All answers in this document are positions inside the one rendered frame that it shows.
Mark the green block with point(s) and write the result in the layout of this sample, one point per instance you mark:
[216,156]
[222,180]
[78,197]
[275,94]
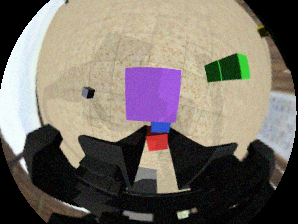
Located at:
[213,71]
[234,67]

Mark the red block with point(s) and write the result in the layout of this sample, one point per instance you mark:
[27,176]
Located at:
[156,140]

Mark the purple block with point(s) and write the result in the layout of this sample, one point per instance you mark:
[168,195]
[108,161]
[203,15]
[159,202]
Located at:
[152,94]

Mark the small blue block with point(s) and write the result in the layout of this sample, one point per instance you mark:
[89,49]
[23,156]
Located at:
[161,127]

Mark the yellow block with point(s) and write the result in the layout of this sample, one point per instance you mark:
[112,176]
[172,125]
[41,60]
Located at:
[262,32]

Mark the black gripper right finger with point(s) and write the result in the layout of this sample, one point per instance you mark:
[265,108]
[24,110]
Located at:
[190,158]

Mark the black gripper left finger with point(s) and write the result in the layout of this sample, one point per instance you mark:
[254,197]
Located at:
[125,153]

